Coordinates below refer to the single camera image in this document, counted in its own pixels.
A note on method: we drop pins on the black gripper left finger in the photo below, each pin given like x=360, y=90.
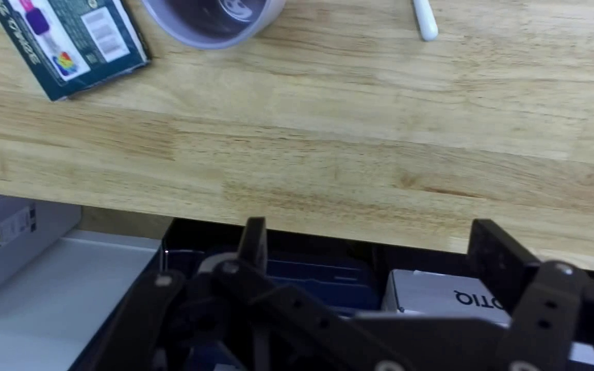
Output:
x=252, y=239

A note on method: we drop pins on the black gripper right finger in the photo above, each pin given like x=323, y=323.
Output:
x=499, y=258

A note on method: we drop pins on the white mug with grey interior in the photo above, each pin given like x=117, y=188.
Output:
x=216, y=24

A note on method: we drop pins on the black storage bin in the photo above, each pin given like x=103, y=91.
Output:
x=195, y=235

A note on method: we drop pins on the white printed carton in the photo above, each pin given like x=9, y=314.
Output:
x=442, y=295

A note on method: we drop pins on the blue item in bin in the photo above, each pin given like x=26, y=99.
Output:
x=325, y=280

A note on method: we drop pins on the white shelf surface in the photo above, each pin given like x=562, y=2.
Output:
x=51, y=323

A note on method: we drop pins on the grey cardboard box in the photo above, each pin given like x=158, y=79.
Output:
x=16, y=239

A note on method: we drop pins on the teal card box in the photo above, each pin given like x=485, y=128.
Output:
x=71, y=44

